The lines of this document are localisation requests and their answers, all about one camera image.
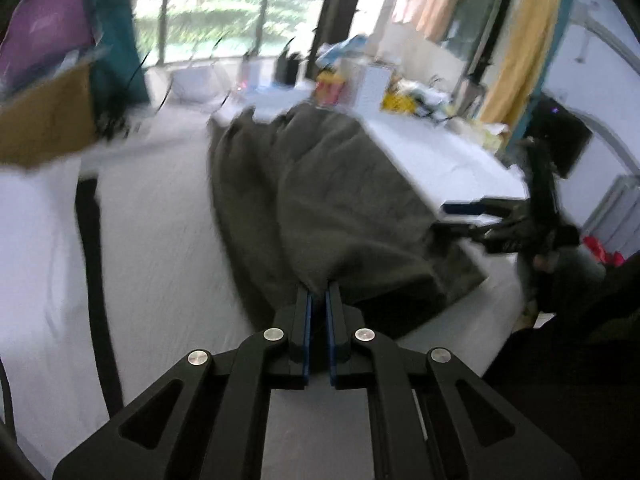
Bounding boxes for teal curtain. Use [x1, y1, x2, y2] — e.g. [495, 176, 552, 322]
[505, 0, 583, 156]
[37, 0, 151, 106]

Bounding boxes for black strap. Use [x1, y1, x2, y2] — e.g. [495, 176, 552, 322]
[75, 177, 126, 418]

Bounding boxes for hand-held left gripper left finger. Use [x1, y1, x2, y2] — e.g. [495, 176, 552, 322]
[52, 287, 313, 480]

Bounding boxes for cardboard box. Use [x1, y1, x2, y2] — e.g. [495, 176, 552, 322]
[0, 52, 101, 168]

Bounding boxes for white plastic bag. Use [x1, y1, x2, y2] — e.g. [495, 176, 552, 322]
[405, 80, 451, 111]

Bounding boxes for yellow green tissue box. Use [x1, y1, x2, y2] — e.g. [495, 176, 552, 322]
[460, 120, 511, 153]

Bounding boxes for white textured table cover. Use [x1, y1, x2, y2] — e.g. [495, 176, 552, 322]
[0, 80, 531, 480]

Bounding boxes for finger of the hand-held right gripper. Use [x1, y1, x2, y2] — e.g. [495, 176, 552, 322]
[442, 197, 531, 218]
[432, 222, 506, 253]

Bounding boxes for person's torso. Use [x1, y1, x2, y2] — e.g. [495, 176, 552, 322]
[480, 260, 640, 480]

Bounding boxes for black power adapter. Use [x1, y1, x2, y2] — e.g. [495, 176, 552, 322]
[275, 52, 303, 86]

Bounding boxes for person's right forearm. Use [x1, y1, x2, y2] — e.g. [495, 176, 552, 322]
[530, 250, 640, 331]

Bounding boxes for person's right hand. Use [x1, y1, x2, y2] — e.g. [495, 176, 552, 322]
[532, 252, 563, 273]

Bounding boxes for white perforated basket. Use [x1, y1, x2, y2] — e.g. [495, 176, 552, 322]
[357, 65, 393, 113]

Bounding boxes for tablet with purple screen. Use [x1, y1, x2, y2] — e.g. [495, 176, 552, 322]
[0, 0, 98, 93]

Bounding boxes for olive grey garment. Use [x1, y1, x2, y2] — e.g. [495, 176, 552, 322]
[206, 102, 486, 341]

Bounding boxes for black window frame post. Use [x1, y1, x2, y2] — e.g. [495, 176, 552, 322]
[305, 0, 373, 81]

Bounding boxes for yellow snack bag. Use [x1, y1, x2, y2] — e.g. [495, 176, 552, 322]
[381, 87, 421, 113]

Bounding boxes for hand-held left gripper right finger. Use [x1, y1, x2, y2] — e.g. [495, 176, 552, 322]
[325, 282, 583, 480]

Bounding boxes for yellow curtain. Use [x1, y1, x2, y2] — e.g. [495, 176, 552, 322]
[477, 0, 576, 126]

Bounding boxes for black balcony railing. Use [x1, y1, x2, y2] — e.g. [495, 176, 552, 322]
[127, 0, 331, 66]

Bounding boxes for white radiator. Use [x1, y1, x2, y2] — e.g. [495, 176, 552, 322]
[580, 172, 640, 246]

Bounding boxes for black monitor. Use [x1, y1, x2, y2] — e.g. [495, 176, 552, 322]
[525, 92, 593, 178]

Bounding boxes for red object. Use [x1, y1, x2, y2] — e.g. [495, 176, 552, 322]
[582, 235, 626, 266]

